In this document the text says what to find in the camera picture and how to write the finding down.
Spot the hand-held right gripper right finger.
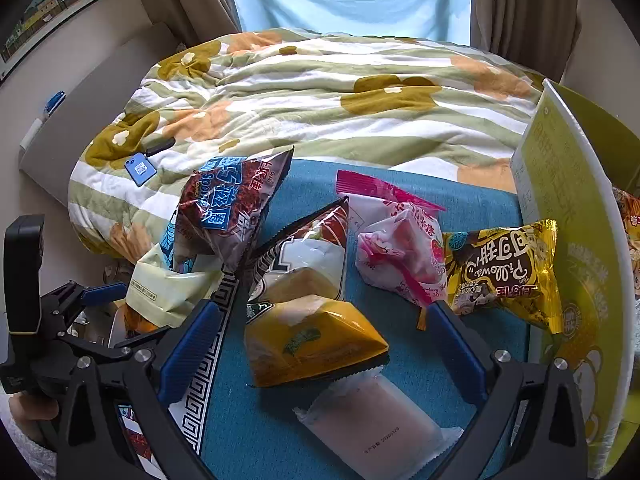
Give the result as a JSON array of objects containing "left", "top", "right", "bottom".
[{"left": 417, "top": 301, "right": 588, "bottom": 480}]

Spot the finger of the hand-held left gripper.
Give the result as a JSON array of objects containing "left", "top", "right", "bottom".
[
  {"left": 80, "top": 282, "right": 129, "bottom": 307},
  {"left": 62, "top": 326, "right": 174, "bottom": 359}
]

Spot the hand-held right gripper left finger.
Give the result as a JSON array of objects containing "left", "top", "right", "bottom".
[{"left": 57, "top": 300, "right": 222, "bottom": 480}]

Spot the pale green and orange packet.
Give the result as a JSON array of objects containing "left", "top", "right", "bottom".
[{"left": 122, "top": 247, "right": 227, "bottom": 337}]

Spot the gold shiny packet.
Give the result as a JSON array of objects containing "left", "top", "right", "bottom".
[{"left": 442, "top": 219, "right": 564, "bottom": 336}]

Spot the pink and white strawberry packet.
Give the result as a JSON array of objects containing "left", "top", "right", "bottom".
[{"left": 336, "top": 169, "right": 449, "bottom": 307}]

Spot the pale pink rectangular packet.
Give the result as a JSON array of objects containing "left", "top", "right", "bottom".
[{"left": 292, "top": 365, "right": 464, "bottom": 480}]

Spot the yellow bread packet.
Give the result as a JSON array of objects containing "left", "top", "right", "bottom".
[{"left": 244, "top": 295, "right": 390, "bottom": 389}]

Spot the brown packet with blue print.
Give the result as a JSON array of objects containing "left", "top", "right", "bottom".
[{"left": 172, "top": 146, "right": 295, "bottom": 274}]

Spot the green cardboard box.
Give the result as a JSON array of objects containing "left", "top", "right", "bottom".
[{"left": 510, "top": 77, "right": 640, "bottom": 480}]

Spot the black and white bread packet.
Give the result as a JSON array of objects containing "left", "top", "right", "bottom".
[{"left": 247, "top": 197, "right": 351, "bottom": 307}]

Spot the white and yellow chips packet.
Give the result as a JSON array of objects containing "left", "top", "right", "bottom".
[{"left": 612, "top": 187, "right": 640, "bottom": 262}]

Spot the person's left forearm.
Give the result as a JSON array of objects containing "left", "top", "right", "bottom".
[{"left": 0, "top": 422, "right": 57, "bottom": 480}]

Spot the person's left hand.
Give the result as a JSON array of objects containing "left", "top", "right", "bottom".
[{"left": 7, "top": 391, "right": 62, "bottom": 426}]

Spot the patterned tray board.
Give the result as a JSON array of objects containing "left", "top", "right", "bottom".
[{"left": 115, "top": 159, "right": 551, "bottom": 480}]

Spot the blue phone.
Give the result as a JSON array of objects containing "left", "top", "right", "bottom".
[{"left": 125, "top": 152, "right": 157, "bottom": 189}]

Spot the grey bed headboard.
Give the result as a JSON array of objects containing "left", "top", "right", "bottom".
[{"left": 19, "top": 22, "right": 177, "bottom": 207}]

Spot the framed house picture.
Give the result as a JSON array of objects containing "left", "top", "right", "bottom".
[{"left": 0, "top": 0, "right": 114, "bottom": 84}]

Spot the floral striped blanket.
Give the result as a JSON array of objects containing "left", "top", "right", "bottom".
[{"left": 70, "top": 27, "right": 547, "bottom": 267}]

